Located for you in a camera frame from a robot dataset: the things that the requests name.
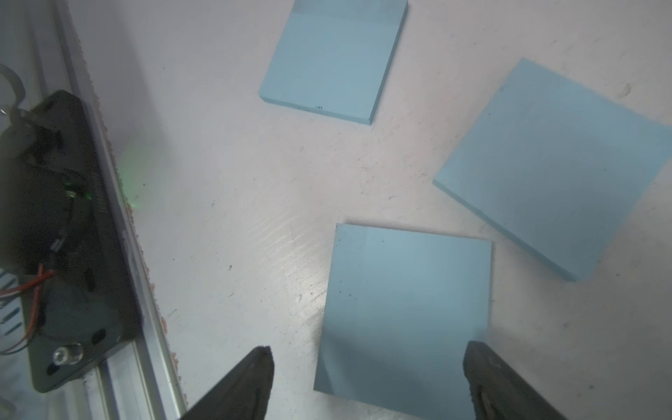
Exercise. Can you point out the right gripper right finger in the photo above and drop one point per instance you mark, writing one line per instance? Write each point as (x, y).
(499, 392)

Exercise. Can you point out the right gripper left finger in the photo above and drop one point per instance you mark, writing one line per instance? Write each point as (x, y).
(243, 393)

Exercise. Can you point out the blue sticky note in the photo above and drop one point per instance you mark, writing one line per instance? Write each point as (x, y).
(401, 308)
(555, 167)
(333, 57)

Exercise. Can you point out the aluminium front rail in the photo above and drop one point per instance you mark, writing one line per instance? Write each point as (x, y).
(137, 378)

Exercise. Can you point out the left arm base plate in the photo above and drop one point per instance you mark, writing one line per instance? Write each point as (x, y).
(58, 239)

